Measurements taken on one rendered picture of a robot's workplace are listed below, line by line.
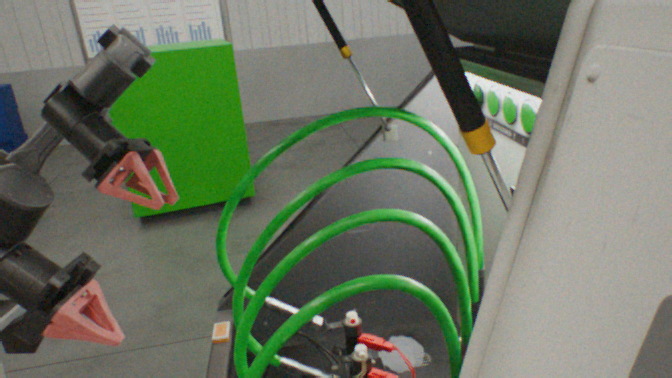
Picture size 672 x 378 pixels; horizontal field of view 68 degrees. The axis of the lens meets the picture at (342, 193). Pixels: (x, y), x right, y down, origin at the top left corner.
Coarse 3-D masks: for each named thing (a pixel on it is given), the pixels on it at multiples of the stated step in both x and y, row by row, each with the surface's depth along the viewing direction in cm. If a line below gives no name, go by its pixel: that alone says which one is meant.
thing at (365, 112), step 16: (352, 112) 64; (368, 112) 65; (384, 112) 65; (400, 112) 65; (304, 128) 64; (320, 128) 65; (432, 128) 67; (288, 144) 65; (448, 144) 68; (272, 160) 65; (464, 160) 69; (256, 176) 66; (464, 176) 70; (240, 192) 66; (224, 208) 67; (224, 224) 67; (480, 224) 73; (224, 240) 68; (480, 240) 74; (224, 256) 69; (480, 256) 75; (224, 272) 70; (480, 272) 75
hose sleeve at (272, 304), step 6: (270, 300) 73; (276, 300) 73; (264, 306) 73; (270, 306) 73; (276, 306) 73; (282, 306) 73; (288, 306) 74; (276, 312) 73; (282, 312) 73; (288, 312) 73; (294, 312) 74; (312, 318) 75; (306, 324) 75
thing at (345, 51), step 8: (312, 0) 89; (320, 0) 89; (320, 8) 90; (328, 16) 90; (328, 24) 91; (336, 32) 91; (336, 40) 92; (344, 48) 92; (344, 56) 93; (352, 64) 94; (360, 80) 95; (368, 96) 96; (376, 104) 97; (384, 120) 98; (384, 128) 98; (392, 128) 98; (384, 136) 99; (392, 136) 99
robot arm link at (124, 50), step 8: (112, 24) 105; (104, 32) 102; (112, 32) 102; (104, 40) 102; (112, 40) 103; (120, 40) 101; (128, 40) 103; (104, 48) 103; (112, 48) 95; (120, 48) 97; (128, 48) 100; (136, 48) 104; (120, 56) 94; (128, 56) 97; (136, 56) 101; (144, 56) 107; (128, 64) 95; (136, 64) 105; (144, 64) 106; (152, 64) 108; (136, 72) 107; (144, 72) 107; (104, 112) 75
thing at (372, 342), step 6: (360, 336) 76; (366, 336) 76; (372, 336) 76; (360, 342) 76; (366, 342) 75; (372, 342) 75; (378, 342) 75; (384, 342) 75; (372, 348) 75; (378, 348) 75; (384, 348) 74; (390, 348) 74
